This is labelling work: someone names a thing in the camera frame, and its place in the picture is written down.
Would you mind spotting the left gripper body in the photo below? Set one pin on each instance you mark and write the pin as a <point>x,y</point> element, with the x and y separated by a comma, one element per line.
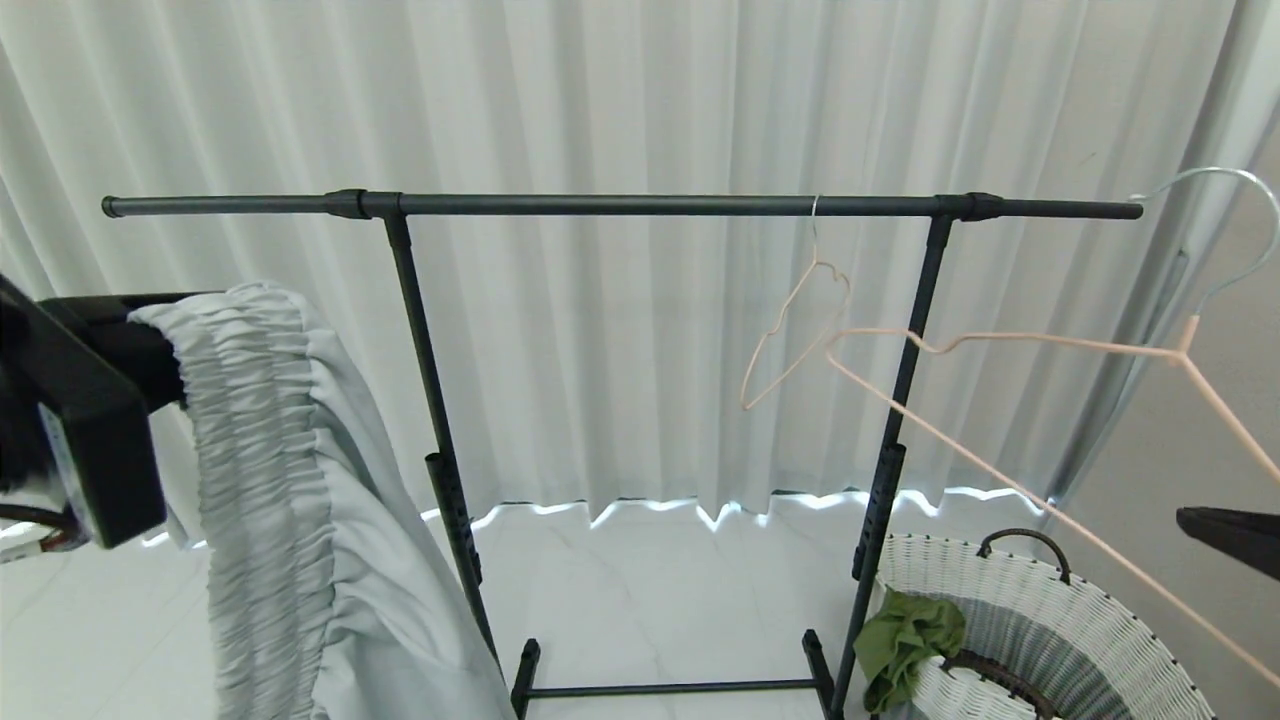
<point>90,440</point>

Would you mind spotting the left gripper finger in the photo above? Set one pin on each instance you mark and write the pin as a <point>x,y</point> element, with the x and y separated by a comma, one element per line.
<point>130,345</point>

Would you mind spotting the pale grey shorts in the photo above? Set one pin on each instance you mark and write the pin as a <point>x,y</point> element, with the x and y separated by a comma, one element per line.
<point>300,500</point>

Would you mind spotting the pink clothes hanger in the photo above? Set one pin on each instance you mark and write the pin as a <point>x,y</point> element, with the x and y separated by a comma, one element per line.
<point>814,235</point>
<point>1230,412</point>

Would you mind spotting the black clothes rack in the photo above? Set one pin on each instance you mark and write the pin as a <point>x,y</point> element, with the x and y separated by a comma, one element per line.
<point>600,205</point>

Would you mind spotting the white laundry basket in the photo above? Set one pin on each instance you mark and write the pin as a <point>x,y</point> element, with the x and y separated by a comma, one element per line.
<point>1100,620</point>

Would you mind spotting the white curtain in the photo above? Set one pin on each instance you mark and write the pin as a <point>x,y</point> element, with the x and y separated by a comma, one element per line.
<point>600,90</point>

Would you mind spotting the green garment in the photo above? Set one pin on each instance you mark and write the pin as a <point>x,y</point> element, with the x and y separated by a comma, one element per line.
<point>905,640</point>

